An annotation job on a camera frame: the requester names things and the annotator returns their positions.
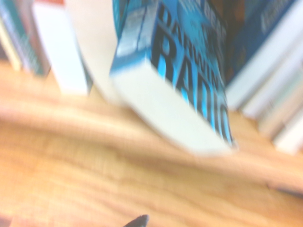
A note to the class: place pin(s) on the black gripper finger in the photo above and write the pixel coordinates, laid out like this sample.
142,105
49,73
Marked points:
139,222

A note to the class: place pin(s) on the blue Darwin's Radio paperback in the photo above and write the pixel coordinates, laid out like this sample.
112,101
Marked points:
165,94

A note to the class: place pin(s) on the thick white paperback book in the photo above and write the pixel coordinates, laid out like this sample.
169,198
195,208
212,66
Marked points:
64,54

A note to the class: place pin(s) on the cream spine book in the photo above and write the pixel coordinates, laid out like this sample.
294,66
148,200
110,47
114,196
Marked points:
284,101

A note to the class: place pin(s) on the teal black cover book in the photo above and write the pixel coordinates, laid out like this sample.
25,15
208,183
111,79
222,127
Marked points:
246,42

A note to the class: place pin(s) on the green white spine book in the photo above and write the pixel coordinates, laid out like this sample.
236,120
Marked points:
26,42

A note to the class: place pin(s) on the wooden bookshelf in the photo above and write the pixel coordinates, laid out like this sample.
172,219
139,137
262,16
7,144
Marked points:
94,165

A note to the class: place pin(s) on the white leaning paperback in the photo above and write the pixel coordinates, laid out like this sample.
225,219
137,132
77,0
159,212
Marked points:
99,47

